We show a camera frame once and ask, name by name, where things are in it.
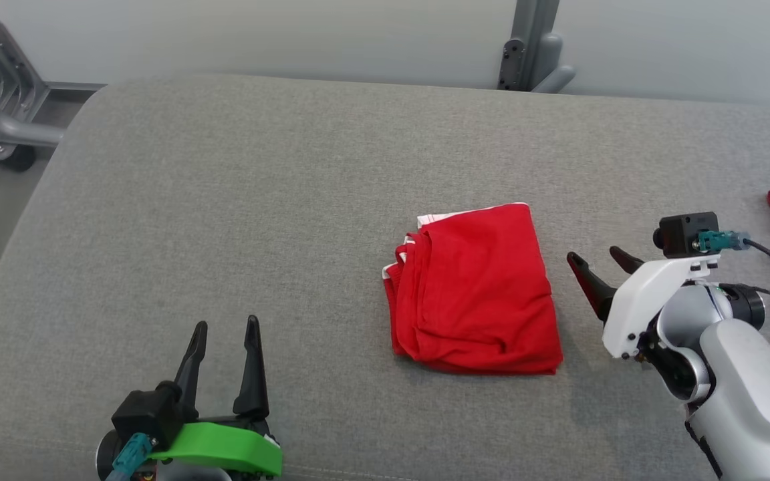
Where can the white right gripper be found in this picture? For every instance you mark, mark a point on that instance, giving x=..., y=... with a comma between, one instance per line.
x=639, y=300

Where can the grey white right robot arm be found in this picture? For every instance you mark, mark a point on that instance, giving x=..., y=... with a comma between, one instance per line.
x=746, y=401

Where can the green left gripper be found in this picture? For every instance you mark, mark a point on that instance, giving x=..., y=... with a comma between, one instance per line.
x=224, y=444

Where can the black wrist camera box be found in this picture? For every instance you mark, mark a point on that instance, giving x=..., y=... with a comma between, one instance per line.
x=682, y=234
x=144, y=411

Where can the black caster wheel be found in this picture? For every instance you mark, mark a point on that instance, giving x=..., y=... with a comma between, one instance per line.
x=14, y=157

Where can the red shorts with white stripe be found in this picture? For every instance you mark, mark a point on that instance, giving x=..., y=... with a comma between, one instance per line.
x=472, y=287

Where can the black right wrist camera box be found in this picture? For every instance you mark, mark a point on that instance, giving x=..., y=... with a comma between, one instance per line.
x=682, y=234

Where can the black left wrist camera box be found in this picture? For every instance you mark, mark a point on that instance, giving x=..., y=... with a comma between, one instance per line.
x=144, y=411

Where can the grey metal frame post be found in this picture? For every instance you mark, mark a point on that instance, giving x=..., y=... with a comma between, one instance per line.
x=525, y=40

